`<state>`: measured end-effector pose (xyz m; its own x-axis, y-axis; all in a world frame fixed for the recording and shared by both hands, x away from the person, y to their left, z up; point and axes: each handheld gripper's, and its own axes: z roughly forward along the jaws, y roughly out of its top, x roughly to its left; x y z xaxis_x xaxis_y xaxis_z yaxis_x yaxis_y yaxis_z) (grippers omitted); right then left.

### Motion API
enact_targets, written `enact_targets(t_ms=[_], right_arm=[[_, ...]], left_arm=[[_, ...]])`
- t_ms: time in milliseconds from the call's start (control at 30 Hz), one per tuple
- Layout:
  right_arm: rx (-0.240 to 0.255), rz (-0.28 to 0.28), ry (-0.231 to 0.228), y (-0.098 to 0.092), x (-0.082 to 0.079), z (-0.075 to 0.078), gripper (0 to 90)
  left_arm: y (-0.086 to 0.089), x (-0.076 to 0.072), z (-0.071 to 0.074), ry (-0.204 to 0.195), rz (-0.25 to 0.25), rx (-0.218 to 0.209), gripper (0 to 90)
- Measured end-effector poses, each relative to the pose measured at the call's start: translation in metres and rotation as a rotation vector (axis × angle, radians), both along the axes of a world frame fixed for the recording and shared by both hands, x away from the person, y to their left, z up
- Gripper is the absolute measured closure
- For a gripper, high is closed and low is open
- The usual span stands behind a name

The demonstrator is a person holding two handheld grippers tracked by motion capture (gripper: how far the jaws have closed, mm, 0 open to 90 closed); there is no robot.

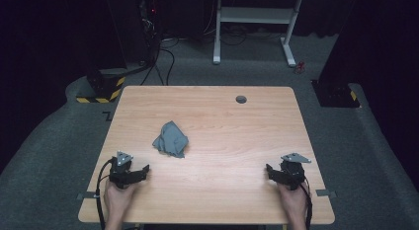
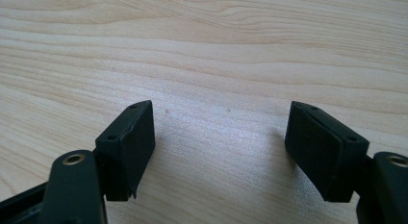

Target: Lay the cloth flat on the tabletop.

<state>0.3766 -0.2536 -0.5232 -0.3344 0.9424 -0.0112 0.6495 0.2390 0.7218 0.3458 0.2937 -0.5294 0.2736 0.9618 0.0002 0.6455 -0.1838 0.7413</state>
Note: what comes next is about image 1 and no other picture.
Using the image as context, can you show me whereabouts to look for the grey cloth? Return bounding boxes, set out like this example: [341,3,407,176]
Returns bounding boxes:
[151,120,190,159]

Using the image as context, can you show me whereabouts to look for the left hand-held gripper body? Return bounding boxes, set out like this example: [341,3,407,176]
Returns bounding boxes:
[108,150,136,191]

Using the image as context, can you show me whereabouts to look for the grey tape strip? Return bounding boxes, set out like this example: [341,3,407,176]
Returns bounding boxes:
[76,191,99,201]
[315,189,338,199]

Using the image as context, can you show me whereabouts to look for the black yellow striped stand base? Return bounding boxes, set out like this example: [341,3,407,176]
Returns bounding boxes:
[76,67,127,105]

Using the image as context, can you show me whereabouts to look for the person's left hand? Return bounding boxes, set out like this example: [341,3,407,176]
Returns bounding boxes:
[104,182,138,222]

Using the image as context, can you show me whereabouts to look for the black floor cables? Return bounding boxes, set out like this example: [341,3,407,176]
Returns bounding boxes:
[139,24,285,87]

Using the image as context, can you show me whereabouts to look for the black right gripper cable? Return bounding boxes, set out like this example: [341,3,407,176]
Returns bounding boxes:
[297,179,313,230]

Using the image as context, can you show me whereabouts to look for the black stand base yellow mark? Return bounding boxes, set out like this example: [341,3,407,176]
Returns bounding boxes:
[310,79,361,109]

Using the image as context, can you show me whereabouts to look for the person's right hand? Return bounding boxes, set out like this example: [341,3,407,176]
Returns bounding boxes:
[277,183,310,222]

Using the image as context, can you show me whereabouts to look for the small red floor object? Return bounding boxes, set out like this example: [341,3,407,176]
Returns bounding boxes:
[293,60,306,75]

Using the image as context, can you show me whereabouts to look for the dark equipment rack red light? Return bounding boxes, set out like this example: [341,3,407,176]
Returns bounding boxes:
[137,0,163,65]

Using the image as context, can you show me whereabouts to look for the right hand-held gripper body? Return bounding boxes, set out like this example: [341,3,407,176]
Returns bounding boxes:
[279,152,312,192]

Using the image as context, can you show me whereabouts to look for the white metal stand frame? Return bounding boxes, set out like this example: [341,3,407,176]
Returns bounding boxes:
[212,0,304,68]

